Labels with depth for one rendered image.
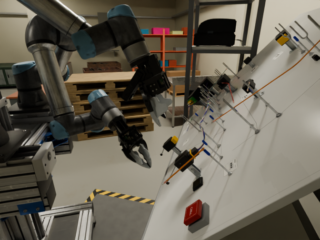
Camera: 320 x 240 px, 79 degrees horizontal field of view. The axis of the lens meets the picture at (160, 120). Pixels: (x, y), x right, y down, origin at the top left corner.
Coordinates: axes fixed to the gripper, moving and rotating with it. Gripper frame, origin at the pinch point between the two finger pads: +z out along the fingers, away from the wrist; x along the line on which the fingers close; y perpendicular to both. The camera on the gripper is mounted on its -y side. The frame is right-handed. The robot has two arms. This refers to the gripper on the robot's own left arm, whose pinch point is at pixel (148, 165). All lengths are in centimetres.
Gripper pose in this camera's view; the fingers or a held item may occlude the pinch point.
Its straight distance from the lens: 73.6
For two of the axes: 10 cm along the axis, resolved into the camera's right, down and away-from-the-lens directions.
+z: 6.3, 7.4, -2.5
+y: 1.4, -4.3, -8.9
